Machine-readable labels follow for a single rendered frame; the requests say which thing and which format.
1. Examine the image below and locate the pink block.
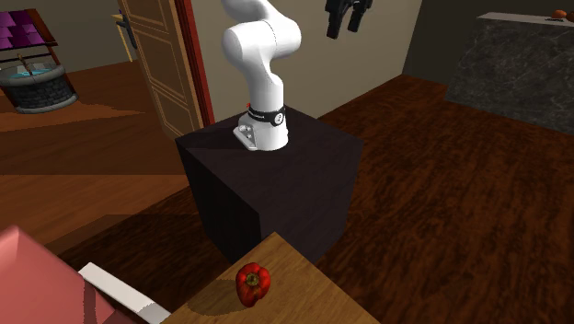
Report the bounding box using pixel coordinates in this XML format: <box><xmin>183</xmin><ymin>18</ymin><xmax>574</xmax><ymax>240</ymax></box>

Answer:
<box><xmin>0</xmin><ymin>225</ymin><xmax>149</xmax><ymax>324</ymax></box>

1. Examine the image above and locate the dark robot stand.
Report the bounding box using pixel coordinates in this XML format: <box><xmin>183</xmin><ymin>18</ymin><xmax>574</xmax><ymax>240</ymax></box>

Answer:
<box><xmin>174</xmin><ymin>106</ymin><xmax>365</xmax><ymax>265</ymax></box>

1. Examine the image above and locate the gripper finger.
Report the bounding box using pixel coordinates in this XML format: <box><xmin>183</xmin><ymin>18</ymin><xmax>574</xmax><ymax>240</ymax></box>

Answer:
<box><xmin>347</xmin><ymin>6</ymin><xmax>367</xmax><ymax>34</ymax></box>
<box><xmin>326</xmin><ymin>4</ymin><xmax>348</xmax><ymax>41</ymax></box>

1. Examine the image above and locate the wooden panel door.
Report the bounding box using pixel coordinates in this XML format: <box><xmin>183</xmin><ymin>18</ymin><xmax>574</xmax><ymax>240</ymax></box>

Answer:
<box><xmin>110</xmin><ymin>0</ymin><xmax>205</xmax><ymax>140</ymax></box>

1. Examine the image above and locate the red bell pepper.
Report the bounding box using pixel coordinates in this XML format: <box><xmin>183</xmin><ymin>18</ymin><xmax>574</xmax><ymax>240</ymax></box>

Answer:
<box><xmin>235</xmin><ymin>261</ymin><xmax>272</xmax><ymax>309</ymax></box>

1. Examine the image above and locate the wooden table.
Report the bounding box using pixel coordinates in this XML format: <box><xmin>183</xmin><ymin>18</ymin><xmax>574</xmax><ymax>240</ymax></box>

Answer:
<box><xmin>160</xmin><ymin>231</ymin><xmax>383</xmax><ymax>324</ymax></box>

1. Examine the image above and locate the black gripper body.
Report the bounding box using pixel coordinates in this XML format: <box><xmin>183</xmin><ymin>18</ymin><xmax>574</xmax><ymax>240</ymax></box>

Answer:
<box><xmin>324</xmin><ymin>0</ymin><xmax>374</xmax><ymax>13</ymax></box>

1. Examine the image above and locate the stone well with purple roof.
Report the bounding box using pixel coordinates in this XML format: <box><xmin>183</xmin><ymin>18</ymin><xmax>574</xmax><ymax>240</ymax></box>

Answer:
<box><xmin>0</xmin><ymin>7</ymin><xmax>80</xmax><ymax>115</ymax></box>

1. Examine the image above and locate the dark marble counter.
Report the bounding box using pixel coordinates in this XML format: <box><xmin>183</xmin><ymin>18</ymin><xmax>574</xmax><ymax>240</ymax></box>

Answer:
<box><xmin>444</xmin><ymin>11</ymin><xmax>574</xmax><ymax>136</ymax></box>

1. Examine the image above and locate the white flat slab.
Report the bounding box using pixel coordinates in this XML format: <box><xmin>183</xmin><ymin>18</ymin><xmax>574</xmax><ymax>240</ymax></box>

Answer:
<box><xmin>77</xmin><ymin>261</ymin><xmax>172</xmax><ymax>324</ymax></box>

